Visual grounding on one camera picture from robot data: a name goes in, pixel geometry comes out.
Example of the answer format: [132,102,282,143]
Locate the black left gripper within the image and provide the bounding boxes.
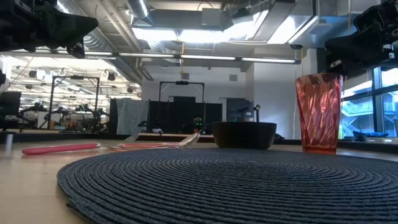
[0,0,99,60]

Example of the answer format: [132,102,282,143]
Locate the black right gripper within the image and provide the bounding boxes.
[325,0,398,77]

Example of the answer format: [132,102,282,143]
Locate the red faceted plastic tumbler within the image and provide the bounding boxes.
[295,72,344,155]

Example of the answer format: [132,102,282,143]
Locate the pink-handled metal fork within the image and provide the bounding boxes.
[21,133,141,156]

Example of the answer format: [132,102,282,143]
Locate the pink-handled metal spoon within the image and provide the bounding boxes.
[119,131,201,149]

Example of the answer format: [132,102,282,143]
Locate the black bowl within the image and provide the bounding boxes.
[211,121,278,151]

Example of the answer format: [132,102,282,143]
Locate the large glass window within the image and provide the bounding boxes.
[340,65,398,140]

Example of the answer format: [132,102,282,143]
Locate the blue object on sill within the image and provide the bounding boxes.
[352,130,390,139]

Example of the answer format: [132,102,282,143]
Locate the black monitor screen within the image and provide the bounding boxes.
[0,91,22,131]

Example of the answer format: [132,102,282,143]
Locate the grey hanging cloth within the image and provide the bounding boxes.
[115,97,150,136]

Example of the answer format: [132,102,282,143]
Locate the bright ceiling light panel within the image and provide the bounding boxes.
[131,27,259,44]

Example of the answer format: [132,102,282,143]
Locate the black partition panel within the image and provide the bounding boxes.
[148,95,223,135]

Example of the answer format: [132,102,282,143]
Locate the long LED light bar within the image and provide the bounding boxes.
[34,49,302,65]

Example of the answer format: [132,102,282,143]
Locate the device with green lights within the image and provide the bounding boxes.
[193,114,205,133]

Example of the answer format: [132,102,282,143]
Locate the round dark blue woven placemat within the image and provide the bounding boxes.
[57,147,398,224]

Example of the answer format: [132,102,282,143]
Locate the black station frame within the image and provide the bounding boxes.
[159,80,206,103]
[49,75,101,130]

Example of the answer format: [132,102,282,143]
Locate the dark wall screen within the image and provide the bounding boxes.
[226,98,256,123]

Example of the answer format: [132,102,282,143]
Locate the grey short post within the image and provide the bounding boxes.
[5,131,14,154]

